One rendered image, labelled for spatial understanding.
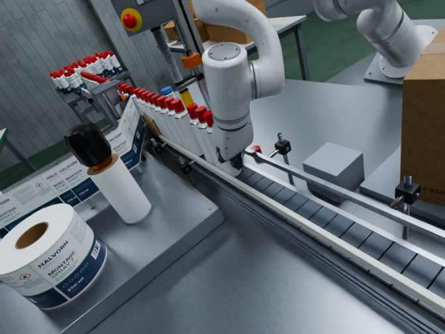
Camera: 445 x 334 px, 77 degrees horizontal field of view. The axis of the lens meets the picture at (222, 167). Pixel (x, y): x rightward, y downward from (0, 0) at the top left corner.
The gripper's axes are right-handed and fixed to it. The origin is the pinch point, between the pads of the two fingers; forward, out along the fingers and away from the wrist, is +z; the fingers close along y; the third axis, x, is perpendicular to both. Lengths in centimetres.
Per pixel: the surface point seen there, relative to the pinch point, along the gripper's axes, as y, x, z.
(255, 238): 9.9, 17.2, 5.8
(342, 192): -3.2, 27.7, -12.1
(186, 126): 0.8, -23.6, 2.0
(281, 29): -155, -124, 63
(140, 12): -4, -43, -26
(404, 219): -3.2, 38.1, -15.8
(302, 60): -176, -113, 98
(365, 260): 4.1, 37.7, -10.7
